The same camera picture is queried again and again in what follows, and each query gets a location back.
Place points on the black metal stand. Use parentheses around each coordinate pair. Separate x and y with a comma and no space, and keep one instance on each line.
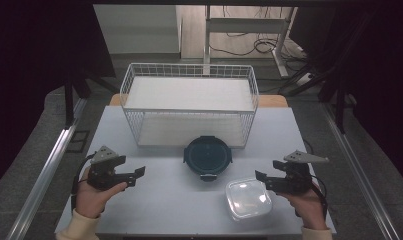
(69,103)
(339,106)

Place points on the translucent square plastic container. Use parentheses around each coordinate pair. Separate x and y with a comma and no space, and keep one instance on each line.
(249,200)

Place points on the person's right hand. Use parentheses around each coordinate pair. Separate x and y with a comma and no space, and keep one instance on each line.
(309,210)

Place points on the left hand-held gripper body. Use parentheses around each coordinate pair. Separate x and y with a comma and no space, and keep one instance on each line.
(104,173)

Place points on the person's left hand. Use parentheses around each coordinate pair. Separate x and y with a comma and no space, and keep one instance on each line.
(89,200)

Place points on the aluminium rail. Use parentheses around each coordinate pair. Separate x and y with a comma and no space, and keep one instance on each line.
(45,173)
(359,173)

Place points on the white metal desk frame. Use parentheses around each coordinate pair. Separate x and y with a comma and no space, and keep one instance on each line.
(245,25)

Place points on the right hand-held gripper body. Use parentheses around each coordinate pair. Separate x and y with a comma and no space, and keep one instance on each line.
(297,180)

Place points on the white cabinet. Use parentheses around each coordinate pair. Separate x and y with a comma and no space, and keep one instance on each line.
(137,30)

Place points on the dark round lidded container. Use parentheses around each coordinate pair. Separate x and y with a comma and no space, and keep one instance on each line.
(207,157)

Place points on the white power strip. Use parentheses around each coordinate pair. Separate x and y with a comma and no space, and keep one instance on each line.
(305,79)

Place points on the wooden table board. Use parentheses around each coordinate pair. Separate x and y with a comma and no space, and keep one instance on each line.
(272,101)

